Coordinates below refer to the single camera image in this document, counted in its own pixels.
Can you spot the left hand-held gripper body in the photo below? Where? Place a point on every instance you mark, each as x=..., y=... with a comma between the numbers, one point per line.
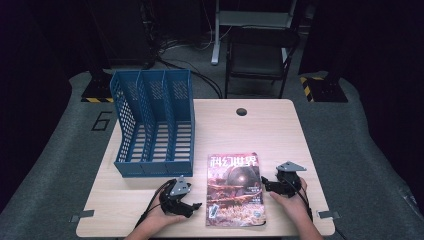
x=171, y=201

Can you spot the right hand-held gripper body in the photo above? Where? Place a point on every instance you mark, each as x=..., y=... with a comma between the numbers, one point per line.
x=290, y=183

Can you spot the red illustrated magazine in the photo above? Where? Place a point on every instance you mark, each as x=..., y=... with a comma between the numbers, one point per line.
x=235, y=193

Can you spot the blue plastic file rack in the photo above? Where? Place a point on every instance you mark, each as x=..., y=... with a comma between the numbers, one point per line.
x=155, y=168

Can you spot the person's left hand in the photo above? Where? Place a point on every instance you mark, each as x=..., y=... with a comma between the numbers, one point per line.
x=160, y=221

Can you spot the person's right hand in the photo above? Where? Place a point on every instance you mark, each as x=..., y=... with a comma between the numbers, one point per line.
x=295, y=206

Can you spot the black striped stand base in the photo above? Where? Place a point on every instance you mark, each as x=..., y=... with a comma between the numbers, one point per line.
x=325, y=90
x=98, y=90

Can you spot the black folding chair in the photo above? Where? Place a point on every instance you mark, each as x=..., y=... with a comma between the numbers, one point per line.
x=260, y=56

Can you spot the grey metal table bracket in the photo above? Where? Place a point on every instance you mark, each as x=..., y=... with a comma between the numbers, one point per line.
x=81, y=215

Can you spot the white desk frame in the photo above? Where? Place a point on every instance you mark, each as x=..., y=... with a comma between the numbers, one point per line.
x=216, y=40

